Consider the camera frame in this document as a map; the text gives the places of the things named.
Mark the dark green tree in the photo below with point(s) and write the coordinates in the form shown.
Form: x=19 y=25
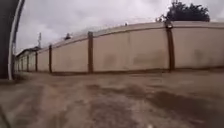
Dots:
x=188 y=13

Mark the brown dirt road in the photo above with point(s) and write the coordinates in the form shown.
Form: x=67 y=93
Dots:
x=110 y=100

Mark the robot's own part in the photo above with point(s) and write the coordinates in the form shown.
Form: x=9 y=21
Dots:
x=150 y=126

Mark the beige wall with brown pillars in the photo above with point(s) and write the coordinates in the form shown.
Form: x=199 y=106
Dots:
x=133 y=50

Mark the lattice mast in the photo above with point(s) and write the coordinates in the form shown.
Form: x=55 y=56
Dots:
x=39 y=40

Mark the dark post with pale edge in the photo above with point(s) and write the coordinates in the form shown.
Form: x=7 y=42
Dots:
x=6 y=36

